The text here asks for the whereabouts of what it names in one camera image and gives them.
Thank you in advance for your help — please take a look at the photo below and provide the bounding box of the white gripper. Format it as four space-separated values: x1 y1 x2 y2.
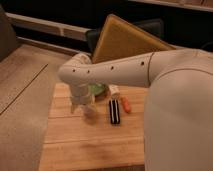
69 84 96 114

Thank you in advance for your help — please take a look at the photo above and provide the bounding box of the green ceramic bowl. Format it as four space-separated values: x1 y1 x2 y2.
89 84 107 96

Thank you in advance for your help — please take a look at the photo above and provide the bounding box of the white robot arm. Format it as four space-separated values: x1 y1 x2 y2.
59 49 213 171

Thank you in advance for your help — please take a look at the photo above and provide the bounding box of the clear plastic cup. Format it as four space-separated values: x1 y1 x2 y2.
82 104 96 118

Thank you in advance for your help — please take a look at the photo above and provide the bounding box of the black striped rectangular block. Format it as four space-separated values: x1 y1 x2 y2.
109 99 120 124

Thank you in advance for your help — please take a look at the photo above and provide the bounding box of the orange carrot toy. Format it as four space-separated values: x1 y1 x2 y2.
121 97 131 113

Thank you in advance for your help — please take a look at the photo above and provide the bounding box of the yellow cushioned chair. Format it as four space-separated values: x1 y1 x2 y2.
86 14 174 63

